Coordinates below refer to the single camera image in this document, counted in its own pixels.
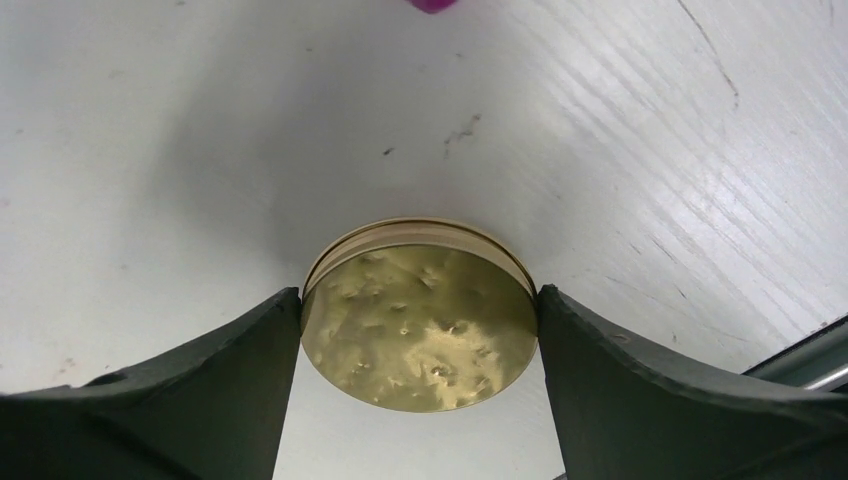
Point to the purple plastic scoop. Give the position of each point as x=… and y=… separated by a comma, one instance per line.
x=432, y=6

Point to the aluminium front rail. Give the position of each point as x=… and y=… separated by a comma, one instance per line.
x=818, y=362

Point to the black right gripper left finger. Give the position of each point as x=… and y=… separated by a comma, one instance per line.
x=212, y=408

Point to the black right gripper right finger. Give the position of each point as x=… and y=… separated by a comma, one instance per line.
x=625, y=407

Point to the gold round lid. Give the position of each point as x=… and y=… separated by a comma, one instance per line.
x=419, y=315

